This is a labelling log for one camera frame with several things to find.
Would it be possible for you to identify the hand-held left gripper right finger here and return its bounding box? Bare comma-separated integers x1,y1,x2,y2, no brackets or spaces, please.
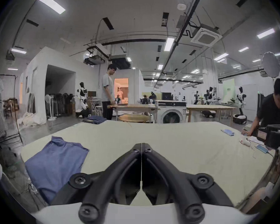
142,143,234,222

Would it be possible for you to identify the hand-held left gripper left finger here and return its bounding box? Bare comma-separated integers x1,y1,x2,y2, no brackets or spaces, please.
51,143,142,223

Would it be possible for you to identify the bed with pale green sheet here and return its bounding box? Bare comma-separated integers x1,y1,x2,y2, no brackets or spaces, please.
21,120,277,207

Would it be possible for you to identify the round wooden table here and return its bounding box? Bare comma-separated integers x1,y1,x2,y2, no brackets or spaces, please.
119,114,150,123

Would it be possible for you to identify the white washing machine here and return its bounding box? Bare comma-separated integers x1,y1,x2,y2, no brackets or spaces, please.
158,100,188,124

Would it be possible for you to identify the folded dark blue garment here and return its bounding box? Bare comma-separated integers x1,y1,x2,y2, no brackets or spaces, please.
82,116,107,125

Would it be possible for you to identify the long wooden table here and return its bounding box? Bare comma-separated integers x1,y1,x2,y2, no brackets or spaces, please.
111,104,158,121
187,105,235,124

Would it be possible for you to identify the blue shirt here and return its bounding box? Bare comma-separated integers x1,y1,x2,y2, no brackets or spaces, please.
25,136,89,205

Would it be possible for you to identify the white humanoid robot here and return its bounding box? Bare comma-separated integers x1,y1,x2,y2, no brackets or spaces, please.
75,82,90,119

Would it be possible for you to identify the black and white robot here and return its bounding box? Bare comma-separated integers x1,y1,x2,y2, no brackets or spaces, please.
204,86,221,106
232,86,247,125

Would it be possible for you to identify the white standing fan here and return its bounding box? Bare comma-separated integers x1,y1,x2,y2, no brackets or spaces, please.
45,95,57,121

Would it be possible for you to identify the pile of white cloth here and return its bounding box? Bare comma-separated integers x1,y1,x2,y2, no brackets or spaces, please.
17,112,47,127

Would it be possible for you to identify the round white light diffuser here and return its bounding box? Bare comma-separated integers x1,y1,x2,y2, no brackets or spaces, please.
262,51,280,78

